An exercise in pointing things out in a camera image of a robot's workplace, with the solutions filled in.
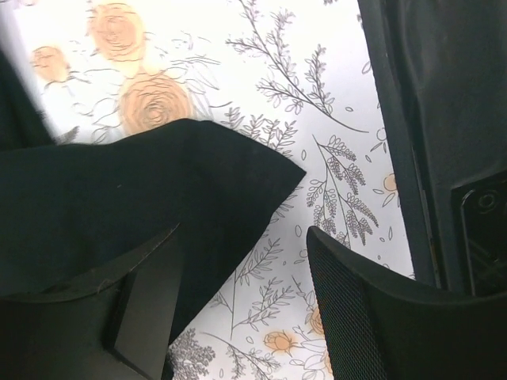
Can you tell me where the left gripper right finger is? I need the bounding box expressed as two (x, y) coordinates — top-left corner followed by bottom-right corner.
(307, 226), (506, 380)

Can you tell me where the black t shirt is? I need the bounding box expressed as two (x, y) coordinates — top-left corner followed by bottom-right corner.
(0, 47), (308, 380)

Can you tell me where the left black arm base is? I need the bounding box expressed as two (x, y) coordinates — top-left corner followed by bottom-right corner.
(359, 1), (506, 296)

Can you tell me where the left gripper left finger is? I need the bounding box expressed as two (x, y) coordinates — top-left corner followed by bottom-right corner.
(1, 228), (181, 379)

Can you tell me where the floral table mat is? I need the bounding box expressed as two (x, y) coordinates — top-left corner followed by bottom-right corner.
(1, 1), (414, 379)

